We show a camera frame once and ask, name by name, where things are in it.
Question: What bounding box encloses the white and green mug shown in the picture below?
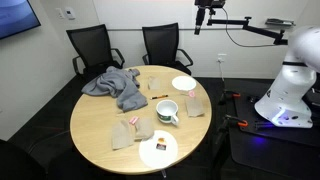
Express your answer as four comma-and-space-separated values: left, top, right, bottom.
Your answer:
155, 99, 180, 127

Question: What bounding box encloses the black and orange pen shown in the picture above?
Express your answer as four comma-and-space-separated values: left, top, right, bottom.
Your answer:
149, 94, 169, 101

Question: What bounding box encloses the brown paper napkin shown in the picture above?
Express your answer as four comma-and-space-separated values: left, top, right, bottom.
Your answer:
185, 97, 205, 118
148, 76, 162, 91
134, 117, 155, 141
111, 119, 135, 150

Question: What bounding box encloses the small white plate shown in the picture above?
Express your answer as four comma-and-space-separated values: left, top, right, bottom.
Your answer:
171, 75, 197, 92

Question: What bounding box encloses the small pink red box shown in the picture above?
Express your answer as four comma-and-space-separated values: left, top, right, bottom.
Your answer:
128, 116, 140, 126

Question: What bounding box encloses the grey cloth hoodie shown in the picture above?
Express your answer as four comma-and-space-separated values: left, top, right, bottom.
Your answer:
81, 65, 149, 113

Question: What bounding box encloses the black mesh office chair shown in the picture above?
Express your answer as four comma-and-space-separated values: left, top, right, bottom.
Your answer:
65, 23, 126, 79
142, 22, 194, 76

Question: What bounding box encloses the orange and black tea packet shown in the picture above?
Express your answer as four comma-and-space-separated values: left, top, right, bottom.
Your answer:
155, 137, 168, 151

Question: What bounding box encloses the large white plate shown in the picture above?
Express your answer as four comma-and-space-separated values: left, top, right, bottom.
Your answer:
138, 129, 179, 170

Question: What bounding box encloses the black and orange clamp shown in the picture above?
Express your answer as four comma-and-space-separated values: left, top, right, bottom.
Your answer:
223, 114, 249, 129
218, 89, 242, 106

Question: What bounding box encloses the whiteboard marker tray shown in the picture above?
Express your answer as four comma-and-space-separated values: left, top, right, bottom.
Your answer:
265, 18, 296, 28

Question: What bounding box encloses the black chair backrest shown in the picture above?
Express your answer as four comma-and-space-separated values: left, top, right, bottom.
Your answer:
0, 139, 48, 180

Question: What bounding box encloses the white wall outlet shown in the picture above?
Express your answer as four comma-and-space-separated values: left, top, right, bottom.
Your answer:
217, 53, 228, 64

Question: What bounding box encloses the black overhead camera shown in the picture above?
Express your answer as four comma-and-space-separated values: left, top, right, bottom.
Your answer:
194, 0, 227, 36

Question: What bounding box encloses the black camera cable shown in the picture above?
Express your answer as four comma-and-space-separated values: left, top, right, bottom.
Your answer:
221, 7, 278, 48

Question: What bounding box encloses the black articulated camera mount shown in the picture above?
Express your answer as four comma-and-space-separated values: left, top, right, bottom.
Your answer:
206, 16, 288, 46

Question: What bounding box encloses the white wall thermostat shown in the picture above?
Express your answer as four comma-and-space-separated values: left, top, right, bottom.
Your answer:
64, 7, 76, 20

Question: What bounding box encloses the white light switch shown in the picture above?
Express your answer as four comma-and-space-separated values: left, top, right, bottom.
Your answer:
55, 7, 65, 20

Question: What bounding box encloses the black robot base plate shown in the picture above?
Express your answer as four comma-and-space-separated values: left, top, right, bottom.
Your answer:
233, 88, 320, 148

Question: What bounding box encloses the wall mounted screen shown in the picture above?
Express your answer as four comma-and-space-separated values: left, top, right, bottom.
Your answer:
0, 0, 42, 40

